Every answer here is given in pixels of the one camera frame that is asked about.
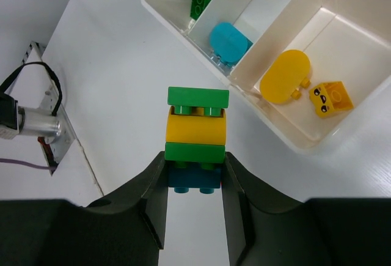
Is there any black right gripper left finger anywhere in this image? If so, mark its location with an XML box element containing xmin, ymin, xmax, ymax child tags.
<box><xmin>1</xmin><ymin>153</ymin><xmax>168</xmax><ymax>265</ymax></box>

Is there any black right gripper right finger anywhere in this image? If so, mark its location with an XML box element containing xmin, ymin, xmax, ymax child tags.
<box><xmin>222</xmin><ymin>153</ymin><xmax>390</xmax><ymax>265</ymax></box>

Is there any bee lego stack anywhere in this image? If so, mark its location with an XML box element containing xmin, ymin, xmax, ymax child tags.
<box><xmin>164</xmin><ymin>86</ymin><xmax>230</xmax><ymax>194</ymax></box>

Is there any yellow face lego brick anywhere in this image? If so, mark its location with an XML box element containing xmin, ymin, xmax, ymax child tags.
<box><xmin>309</xmin><ymin>81</ymin><xmax>354</xmax><ymax>118</ymax></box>

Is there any yellow curved lego brick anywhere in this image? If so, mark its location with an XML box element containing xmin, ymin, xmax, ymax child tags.
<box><xmin>259</xmin><ymin>50</ymin><xmax>312</xmax><ymax>105</ymax></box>

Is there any teal green lego stack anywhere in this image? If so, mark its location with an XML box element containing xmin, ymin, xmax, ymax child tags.
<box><xmin>209</xmin><ymin>22</ymin><xmax>253</xmax><ymax>66</ymax></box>

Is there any white divided container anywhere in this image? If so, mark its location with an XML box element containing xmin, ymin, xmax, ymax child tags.
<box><xmin>141</xmin><ymin>0</ymin><xmax>390</xmax><ymax>153</ymax></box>

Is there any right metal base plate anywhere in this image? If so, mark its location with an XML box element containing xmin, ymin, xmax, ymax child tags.
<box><xmin>12</xmin><ymin>42</ymin><xmax>76</xmax><ymax>174</ymax></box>

